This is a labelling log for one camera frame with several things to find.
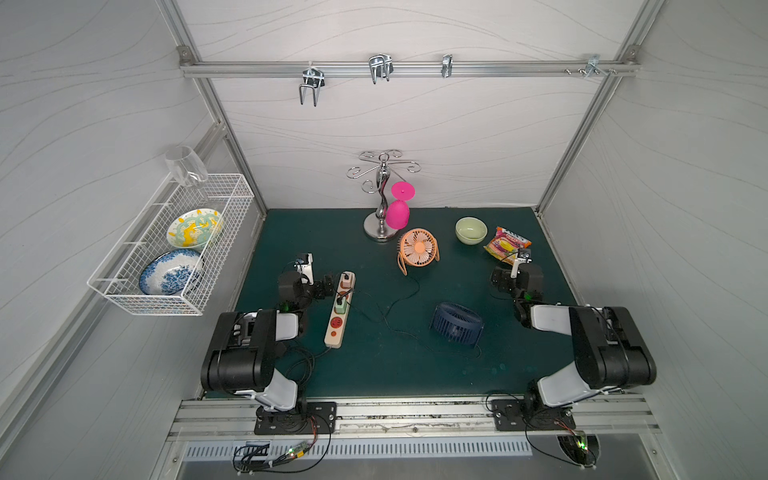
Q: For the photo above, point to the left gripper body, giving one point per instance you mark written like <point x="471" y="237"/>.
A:
<point x="325" y="285"/>

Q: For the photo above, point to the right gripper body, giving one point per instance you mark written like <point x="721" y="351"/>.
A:
<point x="504" y="280"/>

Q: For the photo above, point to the pink USB power adapter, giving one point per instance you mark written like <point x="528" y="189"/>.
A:
<point x="346" y="280"/>

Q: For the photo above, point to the white red power strip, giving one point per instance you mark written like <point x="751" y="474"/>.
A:
<point x="336" y="325"/>

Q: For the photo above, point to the green USB power adapter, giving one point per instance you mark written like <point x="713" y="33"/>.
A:
<point x="341" y="305"/>

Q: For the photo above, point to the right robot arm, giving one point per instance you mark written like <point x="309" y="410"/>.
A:
<point x="609" y="352"/>

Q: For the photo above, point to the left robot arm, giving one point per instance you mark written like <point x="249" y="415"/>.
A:
<point x="241" y="356"/>

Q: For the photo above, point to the navy blue desk fan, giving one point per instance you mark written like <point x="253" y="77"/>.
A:
<point x="457" y="323"/>

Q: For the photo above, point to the orange desk fan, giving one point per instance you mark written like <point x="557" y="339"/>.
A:
<point x="417" y="248"/>

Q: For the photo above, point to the colourful snack bag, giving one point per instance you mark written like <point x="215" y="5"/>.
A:
<point x="506" y="245"/>

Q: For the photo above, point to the green bowl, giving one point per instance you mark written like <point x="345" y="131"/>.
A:
<point x="470" y="230"/>

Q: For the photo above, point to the chrome cup holder stand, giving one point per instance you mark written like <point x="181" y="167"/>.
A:
<point x="382" y="164"/>

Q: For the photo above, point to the pink plastic goblet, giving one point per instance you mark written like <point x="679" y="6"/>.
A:
<point x="398" y="213"/>

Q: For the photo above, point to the yellow green patterned plate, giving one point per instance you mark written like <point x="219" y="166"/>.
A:
<point x="195" y="229"/>

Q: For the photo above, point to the blue white patterned plate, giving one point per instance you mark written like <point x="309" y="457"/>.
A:
<point x="170" y="273"/>

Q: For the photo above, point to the clear glass cup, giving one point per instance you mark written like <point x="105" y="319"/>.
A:
<point x="185" y="166"/>

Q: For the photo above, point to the metal double hook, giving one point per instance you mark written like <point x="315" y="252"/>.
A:
<point x="313" y="80"/>

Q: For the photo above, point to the small metal hook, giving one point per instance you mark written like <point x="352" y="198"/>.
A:
<point x="446" y="66"/>

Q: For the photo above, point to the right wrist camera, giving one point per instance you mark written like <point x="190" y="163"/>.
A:
<point x="523" y="256"/>

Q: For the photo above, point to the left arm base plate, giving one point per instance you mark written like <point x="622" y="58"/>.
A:
<point x="306" y="419"/>

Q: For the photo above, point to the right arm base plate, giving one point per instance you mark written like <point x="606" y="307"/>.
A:
<point x="512" y="415"/>

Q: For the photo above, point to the white wire basket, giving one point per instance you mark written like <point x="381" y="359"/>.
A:
<point x="117" y="277"/>

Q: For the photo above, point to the aluminium front rail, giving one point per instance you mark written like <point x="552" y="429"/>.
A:
<point x="414" y="417"/>

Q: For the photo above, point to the aluminium rail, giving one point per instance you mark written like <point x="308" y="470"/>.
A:
<point x="414" y="417"/>
<point x="402" y="69"/>

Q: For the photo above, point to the aluminium top rail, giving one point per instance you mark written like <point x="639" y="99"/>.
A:
<point x="402" y="69"/>

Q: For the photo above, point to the metal wire hook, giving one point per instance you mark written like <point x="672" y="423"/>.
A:
<point x="381" y="67"/>

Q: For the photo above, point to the metal bracket hook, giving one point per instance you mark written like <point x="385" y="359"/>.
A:
<point x="592" y="68"/>

